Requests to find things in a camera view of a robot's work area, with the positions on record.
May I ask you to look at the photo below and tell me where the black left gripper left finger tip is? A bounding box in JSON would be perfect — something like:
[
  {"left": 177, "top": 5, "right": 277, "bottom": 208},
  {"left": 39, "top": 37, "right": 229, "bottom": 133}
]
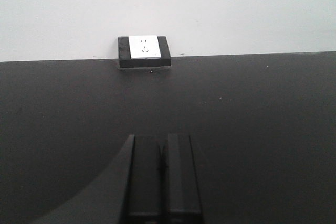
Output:
[{"left": 127, "top": 136, "right": 161, "bottom": 223}]

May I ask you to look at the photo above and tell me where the black white power socket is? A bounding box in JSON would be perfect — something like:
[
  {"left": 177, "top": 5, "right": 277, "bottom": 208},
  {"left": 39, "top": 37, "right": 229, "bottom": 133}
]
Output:
[{"left": 118, "top": 35, "right": 171, "bottom": 68}]

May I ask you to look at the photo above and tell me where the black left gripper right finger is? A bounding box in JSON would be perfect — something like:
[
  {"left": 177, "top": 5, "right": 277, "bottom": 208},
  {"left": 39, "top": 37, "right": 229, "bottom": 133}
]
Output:
[{"left": 163, "top": 134, "right": 203, "bottom": 223}]

